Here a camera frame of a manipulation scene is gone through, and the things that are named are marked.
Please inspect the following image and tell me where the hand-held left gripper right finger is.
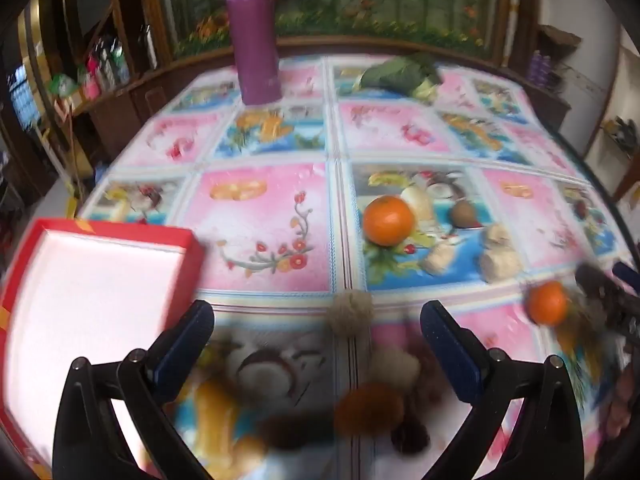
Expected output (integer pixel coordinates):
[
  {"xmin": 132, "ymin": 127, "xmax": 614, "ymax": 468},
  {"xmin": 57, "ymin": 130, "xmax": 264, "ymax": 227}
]
[{"xmin": 420, "ymin": 300, "xmax": 586, "ymax": 480}]

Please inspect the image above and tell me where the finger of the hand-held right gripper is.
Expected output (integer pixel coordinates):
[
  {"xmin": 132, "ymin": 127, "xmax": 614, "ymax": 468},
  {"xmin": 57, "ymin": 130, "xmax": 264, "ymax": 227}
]
[{"xmin": 575, "ymin": 260, "xmax": 640, "ymax": 346}]

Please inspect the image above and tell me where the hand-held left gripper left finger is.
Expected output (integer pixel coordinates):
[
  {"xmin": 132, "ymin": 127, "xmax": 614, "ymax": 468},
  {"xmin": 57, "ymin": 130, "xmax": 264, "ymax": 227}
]
[{"xmin": 52, "ymin": 300, "xmax": 216, "ymax": 480}]

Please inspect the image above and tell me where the dark red date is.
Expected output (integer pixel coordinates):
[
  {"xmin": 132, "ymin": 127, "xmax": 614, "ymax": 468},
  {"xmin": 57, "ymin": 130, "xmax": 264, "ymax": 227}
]
[
  {"xmin": 415, "ymin": 345, "xmax": 446, "ymax": 401},
  {"xmin": 391, "ymin": 420, "xmax": 431, "ymax": 453}
]

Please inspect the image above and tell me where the small orange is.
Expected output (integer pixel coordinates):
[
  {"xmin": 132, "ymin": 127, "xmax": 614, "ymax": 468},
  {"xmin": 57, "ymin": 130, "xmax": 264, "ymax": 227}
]
[{"xmin": 527, "ymin": 281, "xmax": 571, "ymax": 326}]

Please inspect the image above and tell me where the smooth beige nut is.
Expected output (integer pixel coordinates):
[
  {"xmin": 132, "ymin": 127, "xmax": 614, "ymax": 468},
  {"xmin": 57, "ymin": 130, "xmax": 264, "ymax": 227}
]
[{"xmin": 372, "ymin": 347, "xmax": 421, "ymax": 391}]

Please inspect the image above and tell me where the beige ridged cube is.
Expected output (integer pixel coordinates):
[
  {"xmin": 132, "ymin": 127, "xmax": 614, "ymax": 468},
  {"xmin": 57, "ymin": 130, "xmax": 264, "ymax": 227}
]
[{"xmin": 479, "ymin": 247, "xmax": 523, "ymax": 283}]

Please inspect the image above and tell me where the rough beige ball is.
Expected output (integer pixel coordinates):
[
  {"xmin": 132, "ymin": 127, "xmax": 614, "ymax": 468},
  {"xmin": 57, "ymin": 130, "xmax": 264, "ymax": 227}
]
[{"xmin": 326, "ymin": 291, "xmax": 375, "ymax": 335}]

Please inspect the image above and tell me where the red box with white inside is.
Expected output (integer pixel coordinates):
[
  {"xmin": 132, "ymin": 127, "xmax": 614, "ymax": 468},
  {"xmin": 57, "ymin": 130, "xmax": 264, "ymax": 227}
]
[{"xmin": 0, "ymin": 217, "xmax": 206, "ymax": 480}]

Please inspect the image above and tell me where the small beige piece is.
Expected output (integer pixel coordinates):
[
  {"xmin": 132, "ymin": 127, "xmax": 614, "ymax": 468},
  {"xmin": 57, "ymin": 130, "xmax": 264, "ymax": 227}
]
[{"xmin": 481, "ymin": 224, "xmax": 512, "ymax": 252}]

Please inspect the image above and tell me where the dark brown dried fruit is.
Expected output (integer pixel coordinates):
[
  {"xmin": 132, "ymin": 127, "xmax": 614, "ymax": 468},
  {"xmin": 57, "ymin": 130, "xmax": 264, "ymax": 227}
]
[{"xmin": 260, "ymin": 412, "xmax": 336, "ymax": 453}]

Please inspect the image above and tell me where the beige wedge piece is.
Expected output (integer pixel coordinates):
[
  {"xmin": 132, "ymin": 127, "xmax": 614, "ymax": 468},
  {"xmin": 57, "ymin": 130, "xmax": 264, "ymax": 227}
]
[{"xmin": 424, "ymin": 242, "xmax": 458, "ymax": 276}]

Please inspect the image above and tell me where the orange-brown round fruit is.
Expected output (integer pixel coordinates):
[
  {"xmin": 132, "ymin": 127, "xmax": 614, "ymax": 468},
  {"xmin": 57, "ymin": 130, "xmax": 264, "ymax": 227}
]
[{"xmin": 334, "ymin": 384, "xmax": 405, "ymax": 436}]

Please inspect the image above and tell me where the brown round fruit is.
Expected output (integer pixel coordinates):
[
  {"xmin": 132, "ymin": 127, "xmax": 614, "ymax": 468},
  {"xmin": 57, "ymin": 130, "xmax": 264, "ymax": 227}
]
[{"xmin": 450, "ymin": 201, "xmax": 483, "ymax": 230}]

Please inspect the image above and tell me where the large orange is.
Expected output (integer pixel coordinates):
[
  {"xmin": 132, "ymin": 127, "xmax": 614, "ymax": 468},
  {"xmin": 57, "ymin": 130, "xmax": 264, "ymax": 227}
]
[{"xmin": 362, "ymin": 195, "xmax": 417, "ymax": 247}]

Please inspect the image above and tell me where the fruit print tablecloth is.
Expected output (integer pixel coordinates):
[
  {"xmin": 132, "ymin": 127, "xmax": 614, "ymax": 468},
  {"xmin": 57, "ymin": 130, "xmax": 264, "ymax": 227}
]
[{"xmin": 77, "ymin": 52, "xmax": 626, "ymax": 480}]

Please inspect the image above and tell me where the brown wooden shelf piece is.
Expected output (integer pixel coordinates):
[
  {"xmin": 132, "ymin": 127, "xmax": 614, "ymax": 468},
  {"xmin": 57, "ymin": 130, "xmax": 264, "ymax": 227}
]
[{"xmin": 542, "ymin": 25, "xmax": 583, "ymax": 51}]

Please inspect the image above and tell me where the wooden display cabinet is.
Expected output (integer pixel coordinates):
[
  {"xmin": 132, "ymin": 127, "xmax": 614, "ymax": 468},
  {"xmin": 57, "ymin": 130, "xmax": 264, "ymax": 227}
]
[{"xmin": 0, "ymin": 0, "xmax": 171, "ymax": 201}]

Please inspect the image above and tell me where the green leafy cabbage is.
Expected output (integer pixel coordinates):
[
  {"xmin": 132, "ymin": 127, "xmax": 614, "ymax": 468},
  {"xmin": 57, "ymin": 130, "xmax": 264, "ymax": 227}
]
[{"xmin": 360, "ymin": 52, "xmax": 443, "ymax": 106}]

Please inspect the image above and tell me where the pink box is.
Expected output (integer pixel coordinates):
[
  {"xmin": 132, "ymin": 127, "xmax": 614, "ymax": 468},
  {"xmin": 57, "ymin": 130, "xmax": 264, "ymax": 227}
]
[{"xmin": 82, "ymin": 57, "xmax": 101, "ymax": 101}]

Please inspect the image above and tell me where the green packet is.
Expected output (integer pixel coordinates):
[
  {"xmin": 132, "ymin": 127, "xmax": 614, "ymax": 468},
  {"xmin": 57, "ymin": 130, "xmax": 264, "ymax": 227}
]
[{"xmin": 50, "ymin": 74, "xmax": 81, "ymax": 98}]

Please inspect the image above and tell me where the black thermos jug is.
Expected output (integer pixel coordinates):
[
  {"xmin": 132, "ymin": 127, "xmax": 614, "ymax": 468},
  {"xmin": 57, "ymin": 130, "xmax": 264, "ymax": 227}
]
[{"xmin": 97, "ymin": 35, "xmax": 131, "ymax": 88}]

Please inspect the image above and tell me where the silver thermos flask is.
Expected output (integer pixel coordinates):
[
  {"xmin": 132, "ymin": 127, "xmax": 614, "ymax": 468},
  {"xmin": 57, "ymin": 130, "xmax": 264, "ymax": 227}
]
[{"xmin": 140, "ymin": 24, "xmax": 158, "ymax": 71}]

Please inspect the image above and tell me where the purple thermos bottle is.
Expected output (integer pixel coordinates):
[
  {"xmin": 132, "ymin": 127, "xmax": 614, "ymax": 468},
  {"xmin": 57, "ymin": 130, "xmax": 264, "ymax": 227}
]
[{"xmin": 224, "ymin": 0, "xmax": 282, "ymax": 107}]

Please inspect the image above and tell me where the framed bamboo flower mural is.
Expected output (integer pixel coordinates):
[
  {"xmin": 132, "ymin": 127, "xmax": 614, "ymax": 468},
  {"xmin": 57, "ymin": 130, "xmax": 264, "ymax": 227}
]
[{"xmin": 160, "ymin": 0, "xmax": 506, "ymax": 61}]

